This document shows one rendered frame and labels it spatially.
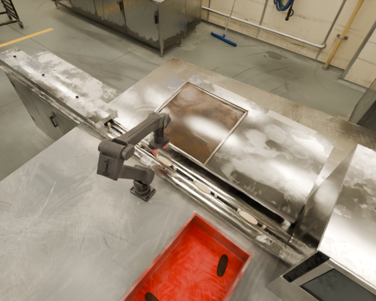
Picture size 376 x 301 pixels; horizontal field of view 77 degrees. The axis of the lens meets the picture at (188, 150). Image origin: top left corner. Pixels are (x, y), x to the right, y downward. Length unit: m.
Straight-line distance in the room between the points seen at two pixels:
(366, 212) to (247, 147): 0.72
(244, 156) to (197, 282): 0.70
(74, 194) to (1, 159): 1.69
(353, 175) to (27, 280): 1.34
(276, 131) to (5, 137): 2.75
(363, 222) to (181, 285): 0.72
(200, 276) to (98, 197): 0.65
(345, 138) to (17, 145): 3.02
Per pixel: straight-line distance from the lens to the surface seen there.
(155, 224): 1.24
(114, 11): 4.60
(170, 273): 1.17
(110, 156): 0.87
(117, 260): 1.21
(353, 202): 0.95
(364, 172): 1.06
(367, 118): 2.67
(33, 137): 3.08
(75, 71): 2.32
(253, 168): 1.38
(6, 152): 3.06
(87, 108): 1.72
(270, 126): 1.57
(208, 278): 1.17
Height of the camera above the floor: 1.96
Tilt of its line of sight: 49 degrees down
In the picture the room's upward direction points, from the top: 5 degrees clockwise
